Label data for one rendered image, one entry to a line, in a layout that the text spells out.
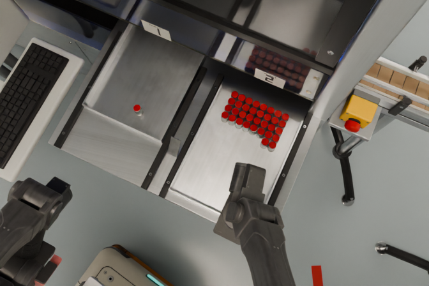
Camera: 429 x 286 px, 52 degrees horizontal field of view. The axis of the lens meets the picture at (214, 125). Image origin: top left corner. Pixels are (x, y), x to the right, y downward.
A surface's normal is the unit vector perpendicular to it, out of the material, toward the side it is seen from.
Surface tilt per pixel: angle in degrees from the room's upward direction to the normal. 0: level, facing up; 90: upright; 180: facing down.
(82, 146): 0
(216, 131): 0
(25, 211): 41
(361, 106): 0
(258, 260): 60
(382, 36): 90
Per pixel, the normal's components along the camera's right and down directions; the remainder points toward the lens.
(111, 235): -0.02, -0.25
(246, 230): -0.86, -0.36
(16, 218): 0.39, -0.69
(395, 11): -0.43, 0.88
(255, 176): 0.41, -0.18
